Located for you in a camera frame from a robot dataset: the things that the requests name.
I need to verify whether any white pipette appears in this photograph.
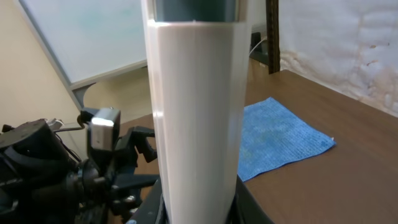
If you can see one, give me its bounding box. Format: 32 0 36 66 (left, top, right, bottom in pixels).
141 0 253 224

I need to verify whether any black cable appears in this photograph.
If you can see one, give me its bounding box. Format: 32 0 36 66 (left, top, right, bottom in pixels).
53 114 91 133

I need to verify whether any blue cloth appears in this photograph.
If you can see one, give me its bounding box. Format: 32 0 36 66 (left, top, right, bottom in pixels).
238 96 337 183

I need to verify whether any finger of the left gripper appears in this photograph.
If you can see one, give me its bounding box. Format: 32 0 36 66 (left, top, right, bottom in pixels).
111 173 161 191
123 125 159 164

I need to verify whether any whiteboard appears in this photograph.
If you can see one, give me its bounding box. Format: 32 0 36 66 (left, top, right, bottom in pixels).
17 0 149 110

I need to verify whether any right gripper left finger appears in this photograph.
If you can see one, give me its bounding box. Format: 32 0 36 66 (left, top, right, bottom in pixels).
126 177 170 224

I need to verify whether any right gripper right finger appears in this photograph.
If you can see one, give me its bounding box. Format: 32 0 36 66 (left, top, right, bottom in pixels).
228 174 276 224

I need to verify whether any dark wooden post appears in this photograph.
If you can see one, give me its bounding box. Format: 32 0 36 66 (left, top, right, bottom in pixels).
265 0 282 75

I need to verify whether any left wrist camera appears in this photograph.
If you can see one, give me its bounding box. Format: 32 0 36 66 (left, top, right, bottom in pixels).
86 107 122 156

